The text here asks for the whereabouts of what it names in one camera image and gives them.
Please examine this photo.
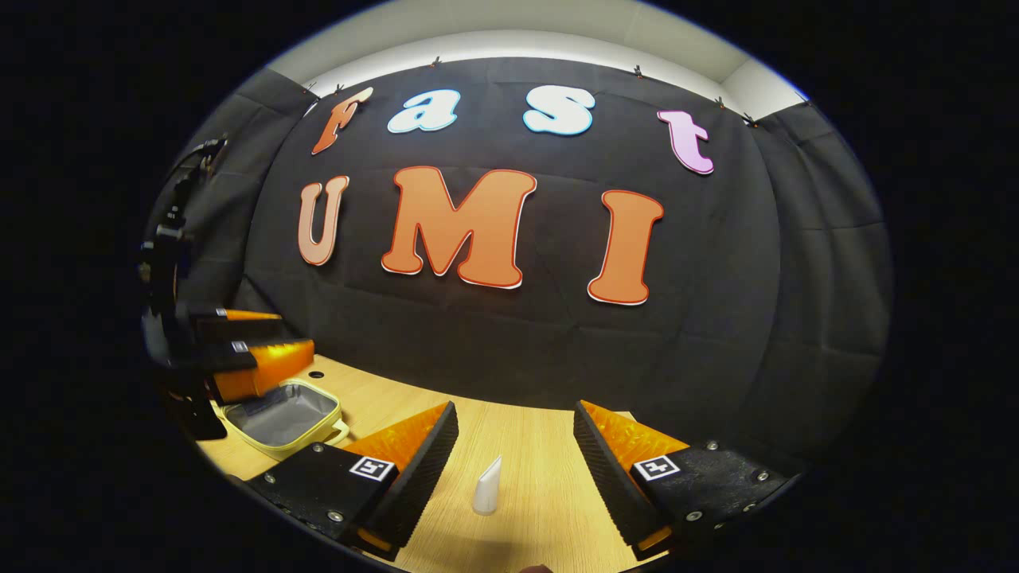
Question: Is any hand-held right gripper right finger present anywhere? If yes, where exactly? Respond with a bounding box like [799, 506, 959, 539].
[573, 400, 797, 560]

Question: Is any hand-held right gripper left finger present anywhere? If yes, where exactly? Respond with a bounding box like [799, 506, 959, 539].
[255, 400, 460, 562]

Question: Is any pale yellow suitcase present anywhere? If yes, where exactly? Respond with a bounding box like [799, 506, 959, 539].
[221, 379, 351, 462]

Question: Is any white squeeze tube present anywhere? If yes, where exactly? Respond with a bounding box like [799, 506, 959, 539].
[473, 456, 503, 516]

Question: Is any black backdrop cloth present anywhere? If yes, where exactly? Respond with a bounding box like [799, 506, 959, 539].
[143, 54, 894, 478]

